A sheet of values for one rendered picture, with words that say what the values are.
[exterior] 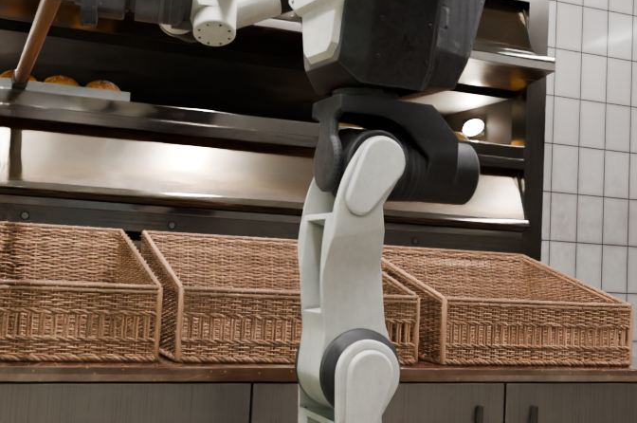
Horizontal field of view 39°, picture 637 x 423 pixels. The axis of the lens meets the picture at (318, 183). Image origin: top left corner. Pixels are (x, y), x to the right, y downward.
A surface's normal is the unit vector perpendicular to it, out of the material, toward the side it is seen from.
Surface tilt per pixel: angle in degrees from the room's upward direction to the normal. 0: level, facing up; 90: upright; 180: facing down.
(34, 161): 70
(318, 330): 94
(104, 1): 91
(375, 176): 90
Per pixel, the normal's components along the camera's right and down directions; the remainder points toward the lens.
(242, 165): 0.37, -0.39
